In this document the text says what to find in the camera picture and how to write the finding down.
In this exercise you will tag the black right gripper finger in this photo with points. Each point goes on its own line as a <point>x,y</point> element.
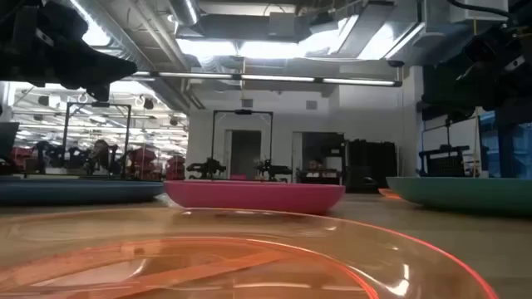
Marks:
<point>449,93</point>

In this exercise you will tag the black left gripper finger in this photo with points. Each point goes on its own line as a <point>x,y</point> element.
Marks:
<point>99,93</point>
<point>108,66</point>

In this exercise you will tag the green plastic plate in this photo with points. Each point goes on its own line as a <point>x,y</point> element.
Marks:
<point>465,193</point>

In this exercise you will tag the small transparent orange plate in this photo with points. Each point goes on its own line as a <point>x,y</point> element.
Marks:
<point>387,193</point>

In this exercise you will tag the pink plastic plate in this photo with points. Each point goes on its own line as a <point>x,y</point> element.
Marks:
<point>253,197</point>

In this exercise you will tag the large transparent orange plate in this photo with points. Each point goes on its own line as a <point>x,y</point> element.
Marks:
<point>249,266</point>

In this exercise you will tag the black background robot arm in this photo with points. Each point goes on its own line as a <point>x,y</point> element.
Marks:
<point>272,169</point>
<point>205,168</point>

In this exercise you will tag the person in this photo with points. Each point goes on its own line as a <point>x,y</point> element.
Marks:
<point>314,165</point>
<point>100,150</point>

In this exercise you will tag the red machine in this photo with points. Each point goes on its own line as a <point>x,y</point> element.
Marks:
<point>175,167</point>
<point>141,162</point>

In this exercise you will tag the dark monitor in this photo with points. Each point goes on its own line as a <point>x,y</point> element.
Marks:
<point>8,141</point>

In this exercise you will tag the blue plastic plate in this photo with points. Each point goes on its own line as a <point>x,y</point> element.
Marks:
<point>75,191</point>

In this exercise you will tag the black cabinet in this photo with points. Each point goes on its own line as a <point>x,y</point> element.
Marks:
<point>372,164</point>

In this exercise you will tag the black shelf unit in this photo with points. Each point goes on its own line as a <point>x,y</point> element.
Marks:
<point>324,149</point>

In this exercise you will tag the long ceiling light bar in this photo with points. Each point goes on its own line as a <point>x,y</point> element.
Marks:
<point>274,78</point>

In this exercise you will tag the black rig frame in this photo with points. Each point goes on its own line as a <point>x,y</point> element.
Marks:
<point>99,104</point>
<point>243,111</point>

